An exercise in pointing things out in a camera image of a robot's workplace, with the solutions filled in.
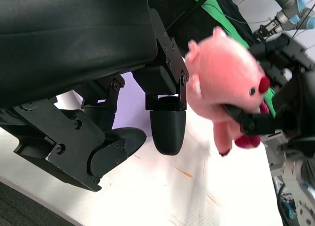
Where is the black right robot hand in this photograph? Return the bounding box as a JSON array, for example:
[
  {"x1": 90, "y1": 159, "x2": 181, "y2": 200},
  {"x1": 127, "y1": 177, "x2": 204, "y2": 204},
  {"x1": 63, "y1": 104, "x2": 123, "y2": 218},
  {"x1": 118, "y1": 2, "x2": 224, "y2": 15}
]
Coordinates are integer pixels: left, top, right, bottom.
[{"x1": 222, "y1": 33, "x2": 315, "y2": 160}]

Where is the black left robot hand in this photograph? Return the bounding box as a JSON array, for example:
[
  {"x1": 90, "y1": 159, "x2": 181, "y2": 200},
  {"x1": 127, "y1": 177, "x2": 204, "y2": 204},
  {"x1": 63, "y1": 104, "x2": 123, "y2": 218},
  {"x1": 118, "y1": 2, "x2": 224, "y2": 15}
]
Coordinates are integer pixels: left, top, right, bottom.
[{"x1": 0, "y1": 0, "x2": 189, "y2": 193}]

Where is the pink plush doll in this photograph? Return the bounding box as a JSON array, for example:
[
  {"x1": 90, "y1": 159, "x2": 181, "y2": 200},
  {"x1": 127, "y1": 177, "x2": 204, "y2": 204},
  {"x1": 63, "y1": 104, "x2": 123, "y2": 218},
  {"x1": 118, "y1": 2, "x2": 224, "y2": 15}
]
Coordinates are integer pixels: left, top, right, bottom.
[{"x1": 184, "y1": 26, "x2": 271, "y2": 158}]

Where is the purple plastic plate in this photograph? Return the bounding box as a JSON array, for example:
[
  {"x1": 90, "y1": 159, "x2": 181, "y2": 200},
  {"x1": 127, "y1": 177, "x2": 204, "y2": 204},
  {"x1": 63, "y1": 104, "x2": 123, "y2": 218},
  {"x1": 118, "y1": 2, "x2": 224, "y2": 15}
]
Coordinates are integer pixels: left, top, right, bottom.
[{"x1": 97, "y1": 72, "x2": 151, "y2": 135}]

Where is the thin black cable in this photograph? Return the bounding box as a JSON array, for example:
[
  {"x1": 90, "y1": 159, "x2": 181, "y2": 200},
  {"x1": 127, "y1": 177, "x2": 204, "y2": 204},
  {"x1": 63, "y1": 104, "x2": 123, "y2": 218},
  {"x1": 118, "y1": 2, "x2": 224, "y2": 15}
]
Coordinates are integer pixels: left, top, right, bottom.
[{"x1": 166, "y1": 0, "x2": 216, "y2": 32}]

